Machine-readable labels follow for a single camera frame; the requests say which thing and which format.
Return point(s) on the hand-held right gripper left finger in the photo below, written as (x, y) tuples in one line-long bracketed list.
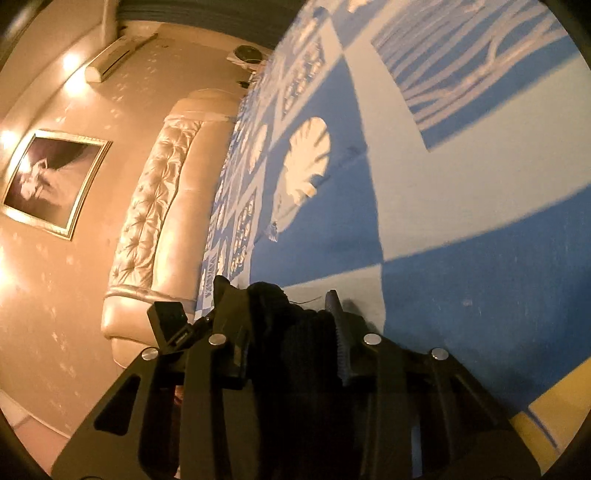
[(231, 323)]

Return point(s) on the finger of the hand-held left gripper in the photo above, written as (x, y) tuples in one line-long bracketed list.
[(168, 323)]

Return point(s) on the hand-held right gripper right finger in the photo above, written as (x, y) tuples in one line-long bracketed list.
[(340, 334)]

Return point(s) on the black pants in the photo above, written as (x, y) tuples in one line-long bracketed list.
[(300, 369)]

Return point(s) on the cream tufted headboard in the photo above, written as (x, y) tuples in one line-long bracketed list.
[(152, 207)]

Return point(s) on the blue patterned bedspread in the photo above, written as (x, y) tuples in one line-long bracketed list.
[(415, 207)]

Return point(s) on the white air conditioner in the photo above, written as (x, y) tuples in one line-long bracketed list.
[(115, 55)]

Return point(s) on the gold framed wall picture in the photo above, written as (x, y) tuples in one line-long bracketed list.
[(51, 180)]

